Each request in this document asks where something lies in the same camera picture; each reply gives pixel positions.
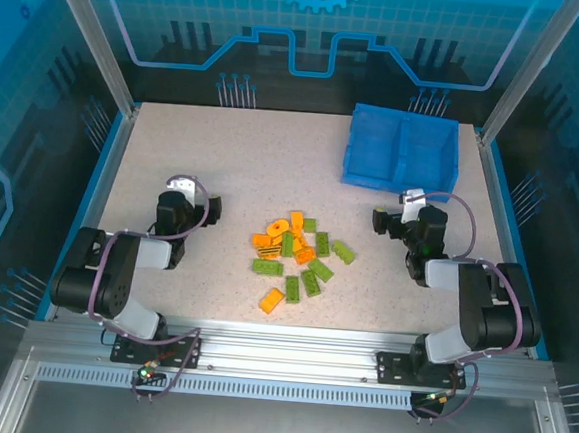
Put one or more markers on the small green lego brick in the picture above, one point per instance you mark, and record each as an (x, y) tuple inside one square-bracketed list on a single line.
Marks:
[(310, 225)]

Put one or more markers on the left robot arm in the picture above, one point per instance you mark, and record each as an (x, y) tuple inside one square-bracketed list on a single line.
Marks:
[(119, 283)]

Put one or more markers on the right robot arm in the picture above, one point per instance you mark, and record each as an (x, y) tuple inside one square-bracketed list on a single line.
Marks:
[(473, 301)]

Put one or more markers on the blue table edge strip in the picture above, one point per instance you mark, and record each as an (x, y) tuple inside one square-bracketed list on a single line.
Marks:
[(513, 229), (91, 196)]

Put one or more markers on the blue two-compartment plastic bin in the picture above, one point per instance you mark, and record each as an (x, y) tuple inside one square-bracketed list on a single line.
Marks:
[(376, 133)]

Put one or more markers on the small lit electronics connector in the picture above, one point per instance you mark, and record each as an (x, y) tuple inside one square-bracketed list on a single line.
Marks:
[(435, 398), (149, 373)]

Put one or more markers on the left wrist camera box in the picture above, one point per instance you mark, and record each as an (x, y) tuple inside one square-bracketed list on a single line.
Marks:
[(180, 185)]

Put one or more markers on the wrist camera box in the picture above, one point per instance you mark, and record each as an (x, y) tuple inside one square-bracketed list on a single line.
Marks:
[(180, 185), (413, 206)]

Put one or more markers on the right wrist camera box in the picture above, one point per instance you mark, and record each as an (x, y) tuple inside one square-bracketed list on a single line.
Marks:
[(413, 206)]

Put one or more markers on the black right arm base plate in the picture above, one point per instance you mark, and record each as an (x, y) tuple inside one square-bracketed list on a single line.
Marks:
[(390, 367)]

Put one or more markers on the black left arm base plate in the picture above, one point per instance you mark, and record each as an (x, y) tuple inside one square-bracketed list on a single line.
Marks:
[(123, 351)]

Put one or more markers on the aluminium front rail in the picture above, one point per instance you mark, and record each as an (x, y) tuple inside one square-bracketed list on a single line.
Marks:
[(284, 349)]

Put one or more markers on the aluminium frame post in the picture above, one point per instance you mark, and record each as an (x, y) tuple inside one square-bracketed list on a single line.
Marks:
[(93, 35), (532, 70)]

